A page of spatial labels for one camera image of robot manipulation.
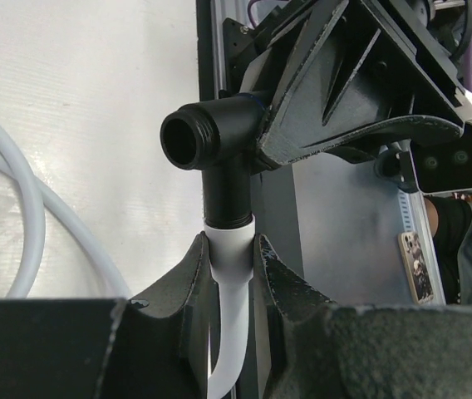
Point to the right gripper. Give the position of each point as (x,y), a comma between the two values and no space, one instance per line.
(340,70)

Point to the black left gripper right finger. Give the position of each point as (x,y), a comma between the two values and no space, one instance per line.
(307,346)

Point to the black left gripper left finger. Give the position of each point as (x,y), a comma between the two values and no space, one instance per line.
(153,345)

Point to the black T-shaped hose fitting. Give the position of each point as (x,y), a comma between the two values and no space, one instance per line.
(214,138)

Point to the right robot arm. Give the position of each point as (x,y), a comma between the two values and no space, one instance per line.
(257,62)

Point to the smartphone with patterned case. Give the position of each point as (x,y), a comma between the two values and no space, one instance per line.
(417,272)

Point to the person in dark clothing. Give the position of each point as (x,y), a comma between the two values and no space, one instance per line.
(450,222)

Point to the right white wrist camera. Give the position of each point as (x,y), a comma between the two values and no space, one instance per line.
(444,164)

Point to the right white cable duct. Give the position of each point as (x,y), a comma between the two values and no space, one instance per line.
(413,219)

